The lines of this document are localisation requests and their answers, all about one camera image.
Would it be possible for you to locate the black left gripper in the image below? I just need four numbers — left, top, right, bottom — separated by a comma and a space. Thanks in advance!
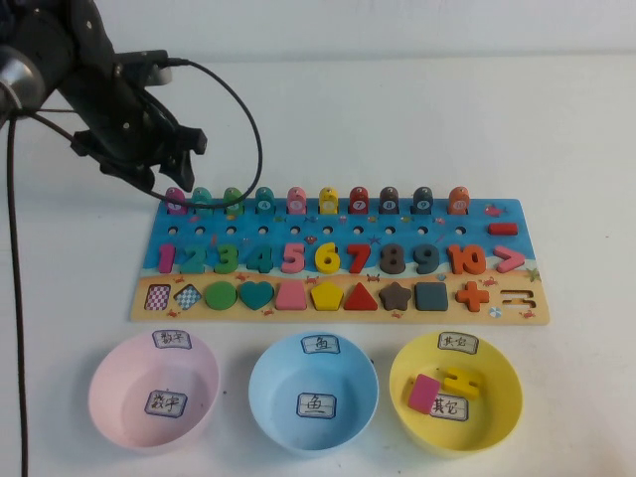
54, 59, 208, 194

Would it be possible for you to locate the magenta fish peg number one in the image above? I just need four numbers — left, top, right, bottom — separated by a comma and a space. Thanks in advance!
164, 187, 188, 216

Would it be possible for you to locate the pink plastic bowl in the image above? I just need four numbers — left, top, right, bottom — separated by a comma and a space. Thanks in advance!
87, 331, 221, 456

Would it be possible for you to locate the paper label inside pink bowl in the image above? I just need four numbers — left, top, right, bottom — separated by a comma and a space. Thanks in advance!
144, 390, 188, 417

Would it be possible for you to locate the blue plastic bowl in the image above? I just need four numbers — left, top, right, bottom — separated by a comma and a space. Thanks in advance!
247, 332, 380, 457

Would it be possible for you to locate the colourful wooden puzzle board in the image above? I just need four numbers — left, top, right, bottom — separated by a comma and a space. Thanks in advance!
129, 198, 552, 327

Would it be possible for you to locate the paper label inside yellow bowl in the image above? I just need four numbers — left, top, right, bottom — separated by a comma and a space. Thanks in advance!
429, 395, 470, 421

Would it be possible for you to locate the yellow plastic bowl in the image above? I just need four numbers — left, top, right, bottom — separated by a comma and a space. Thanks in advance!
389, 331, 524, 457

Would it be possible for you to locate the teal fish peg number two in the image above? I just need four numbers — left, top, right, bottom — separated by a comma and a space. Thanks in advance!
191, 187, 215, 216

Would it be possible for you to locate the green fish peg number three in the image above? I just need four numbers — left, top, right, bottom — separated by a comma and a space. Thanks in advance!
222, 186, 245, 216

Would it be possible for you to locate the magenta wooden number one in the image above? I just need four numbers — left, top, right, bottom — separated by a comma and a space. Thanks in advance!
157, 242, 177, 274

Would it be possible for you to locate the teal wooden number two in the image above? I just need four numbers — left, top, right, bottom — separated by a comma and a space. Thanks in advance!
178, 243, 211, 274

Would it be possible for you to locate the dark teal fish peg four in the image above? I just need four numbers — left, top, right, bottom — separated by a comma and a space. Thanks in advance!
254, 186, 277, 216

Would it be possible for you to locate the green wooden number three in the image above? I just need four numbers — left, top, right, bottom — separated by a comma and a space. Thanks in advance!
214, 242, 241, 275

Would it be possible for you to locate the green circle block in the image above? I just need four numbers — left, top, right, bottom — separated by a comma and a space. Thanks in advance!
205, 280, 238, 312

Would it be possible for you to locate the dark teal wooden number four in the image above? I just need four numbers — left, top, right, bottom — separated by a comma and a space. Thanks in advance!
244, 243, 275, 275

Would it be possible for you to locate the pink fish peg number five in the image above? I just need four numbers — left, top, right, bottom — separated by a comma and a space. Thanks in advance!
286, 187, 309, 216

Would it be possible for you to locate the pink wooden number five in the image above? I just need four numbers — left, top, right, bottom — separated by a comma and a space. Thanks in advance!
280, 242, 309, 275

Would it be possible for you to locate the teal heart block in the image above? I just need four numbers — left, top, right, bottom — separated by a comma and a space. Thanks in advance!
239, 281, 275, 312

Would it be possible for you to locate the paper label on pink rim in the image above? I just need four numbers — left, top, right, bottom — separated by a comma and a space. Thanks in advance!
152, 329, 194, 351

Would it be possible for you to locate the yellow fish peg number six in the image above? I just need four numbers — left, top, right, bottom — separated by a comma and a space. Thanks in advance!
318, 186, 340, 216

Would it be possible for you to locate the pink trapezoid block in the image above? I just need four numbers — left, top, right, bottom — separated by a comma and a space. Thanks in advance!
275, 281, 307, 312

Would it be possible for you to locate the yellow wooden number six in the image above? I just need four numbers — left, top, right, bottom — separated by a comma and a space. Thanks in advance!
313, 242, 344, 275

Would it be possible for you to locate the red fish peg number seven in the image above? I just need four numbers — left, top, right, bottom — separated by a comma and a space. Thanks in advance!
348, 186, 371, 216

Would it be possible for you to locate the yellow pentagon block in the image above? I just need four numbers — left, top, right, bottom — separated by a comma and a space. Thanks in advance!
310, 281, 345, 312

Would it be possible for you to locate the red wooden number seven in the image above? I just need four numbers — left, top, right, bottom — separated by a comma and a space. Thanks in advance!
346, 242, 373, 275

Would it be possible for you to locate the brown fish peg number eight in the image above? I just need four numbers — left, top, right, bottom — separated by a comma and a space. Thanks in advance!
379, 186, 401, 216

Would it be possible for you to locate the paper label on blue rim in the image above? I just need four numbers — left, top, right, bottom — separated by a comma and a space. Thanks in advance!
300, 334, 342, 356

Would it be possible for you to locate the red triangle block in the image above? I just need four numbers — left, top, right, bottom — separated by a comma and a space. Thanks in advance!
343, 281, 383, 312

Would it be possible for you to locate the brown wooden number eight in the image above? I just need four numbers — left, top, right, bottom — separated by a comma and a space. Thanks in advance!
380, 243, 409, 276

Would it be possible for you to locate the slate fish peg number nine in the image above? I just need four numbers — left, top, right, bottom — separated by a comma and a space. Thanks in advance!
411, 186, 434, 216

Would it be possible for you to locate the brown star block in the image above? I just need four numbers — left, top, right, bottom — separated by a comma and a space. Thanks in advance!
378, 281, 413, 312

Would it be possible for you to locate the slate wooden number nine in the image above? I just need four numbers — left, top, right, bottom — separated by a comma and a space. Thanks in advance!
412, 243, 442, 276

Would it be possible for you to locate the slate square block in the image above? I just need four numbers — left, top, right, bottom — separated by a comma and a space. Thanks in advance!
414, 282, 449, 313

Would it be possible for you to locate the orange fish peg number ten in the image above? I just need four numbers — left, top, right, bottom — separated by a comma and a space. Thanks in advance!
447, 186, 471, 216

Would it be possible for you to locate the orange wooden number ten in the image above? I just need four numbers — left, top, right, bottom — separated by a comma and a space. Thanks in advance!
445, 243, 487, 276

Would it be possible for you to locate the orange plus sign block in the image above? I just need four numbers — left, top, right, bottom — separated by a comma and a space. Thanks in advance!
455, 281, 491, 314

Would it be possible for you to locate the paper label on yellow rim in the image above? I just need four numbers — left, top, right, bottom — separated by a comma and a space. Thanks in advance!
437, 332, 479, 355

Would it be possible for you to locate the pink rectangle block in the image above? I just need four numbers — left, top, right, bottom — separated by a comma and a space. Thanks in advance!
407, 374, 440, 413

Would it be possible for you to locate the yellow equals sign block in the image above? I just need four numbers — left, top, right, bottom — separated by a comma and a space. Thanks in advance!
442, 366, 482, 399

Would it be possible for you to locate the pink greater-than sign block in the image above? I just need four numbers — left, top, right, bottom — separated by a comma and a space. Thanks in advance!
493, 245, 527, 274

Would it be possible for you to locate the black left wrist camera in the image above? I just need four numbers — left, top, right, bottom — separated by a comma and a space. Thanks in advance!
116, 49, 174, 86

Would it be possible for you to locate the black camera cable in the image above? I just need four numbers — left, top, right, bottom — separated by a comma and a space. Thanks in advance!
0, 58, 264, 477

